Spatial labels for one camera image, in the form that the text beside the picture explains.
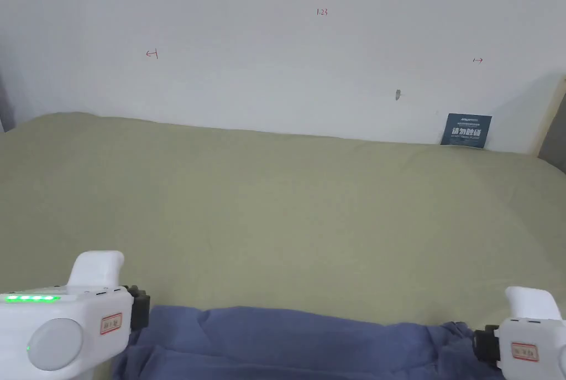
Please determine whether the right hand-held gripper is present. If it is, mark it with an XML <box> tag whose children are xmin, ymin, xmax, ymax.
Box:
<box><xmin>473</xmin><ymin>286</ymin><xmax>566</xmax><ymax>380</ymax></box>

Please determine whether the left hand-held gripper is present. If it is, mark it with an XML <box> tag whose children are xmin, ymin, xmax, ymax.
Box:
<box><xmin>0</xmin><ymin>251</ymin><xmax>151</xmax><ymax>380</ymax></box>

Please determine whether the blue garment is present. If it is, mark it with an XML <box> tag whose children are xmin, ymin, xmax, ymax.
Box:
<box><xmin>110</xmin><ymin>305</ymin><xmax>507</xmax><ymax>380</ymax></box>

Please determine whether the dark blue printed card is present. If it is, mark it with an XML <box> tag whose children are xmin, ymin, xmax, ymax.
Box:
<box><xmin>439</xmin><ymin>113</ymin><xmax>493</xmax><ymax>149</ymax></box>

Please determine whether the bed with pale green sheet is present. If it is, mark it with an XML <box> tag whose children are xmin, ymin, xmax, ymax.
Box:
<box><xmin>0</xmin><ymin>112</ymin><xmax>566</xmax><ymax>380</ymax></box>

